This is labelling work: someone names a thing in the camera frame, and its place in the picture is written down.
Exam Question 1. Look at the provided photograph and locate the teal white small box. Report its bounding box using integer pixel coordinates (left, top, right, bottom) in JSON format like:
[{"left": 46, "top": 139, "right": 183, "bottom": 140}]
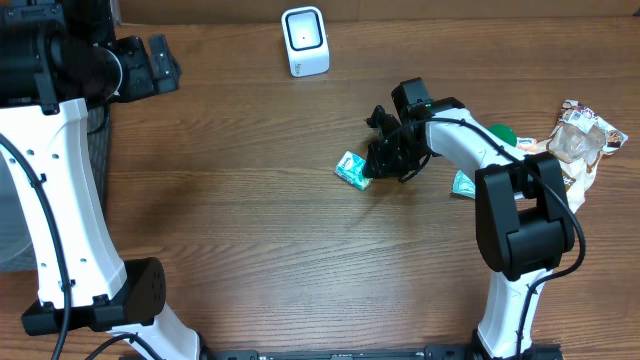
[{"left": 334, "top": 151, "right": 372, "bottom": 191}]

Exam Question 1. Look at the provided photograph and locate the teal snack packet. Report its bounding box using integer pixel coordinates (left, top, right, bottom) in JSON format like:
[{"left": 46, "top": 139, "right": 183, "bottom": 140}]
[{"left": 452, "top": 170, "right": 476, "bottom": 199}]

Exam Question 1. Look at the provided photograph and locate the green lid jar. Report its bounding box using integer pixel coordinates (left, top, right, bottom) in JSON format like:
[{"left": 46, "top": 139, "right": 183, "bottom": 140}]
[{"left": 488, "top": 124, "right": 518, "bottom": 147}]

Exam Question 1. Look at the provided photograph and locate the orange small box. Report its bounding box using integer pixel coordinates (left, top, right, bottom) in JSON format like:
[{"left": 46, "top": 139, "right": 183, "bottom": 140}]
[{"left": 516, "top": 137, "right": 537, "bottom": 153}]

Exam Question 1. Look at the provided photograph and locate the beige plastic pouch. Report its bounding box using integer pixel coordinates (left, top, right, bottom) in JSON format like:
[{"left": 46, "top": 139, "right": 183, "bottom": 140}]
[{"left": 534, "top": 99, "right": 628, "bottom": 212}]

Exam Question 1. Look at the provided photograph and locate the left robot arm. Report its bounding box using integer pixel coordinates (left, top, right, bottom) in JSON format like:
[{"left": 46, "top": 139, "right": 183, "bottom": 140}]
[{"left": 1, "top": 0, "right": 210, "bottom": 359}]

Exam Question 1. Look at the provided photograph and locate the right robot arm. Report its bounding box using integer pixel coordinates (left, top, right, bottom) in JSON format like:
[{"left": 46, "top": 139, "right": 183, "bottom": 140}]
[{"left": 362, "top": 78, "right": 584, "bottom": 359}]

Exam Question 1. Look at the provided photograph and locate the white barcode scanner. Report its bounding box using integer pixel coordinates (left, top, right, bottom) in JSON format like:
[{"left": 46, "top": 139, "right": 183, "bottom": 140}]
[{"left": 281, "top": 6, "right": 330, "bottom": 78}]

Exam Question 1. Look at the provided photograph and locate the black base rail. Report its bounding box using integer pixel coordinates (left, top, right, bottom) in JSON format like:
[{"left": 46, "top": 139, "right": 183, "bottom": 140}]
[{"left": 199, "top": 342, "right": 564, "bottom": 360}]

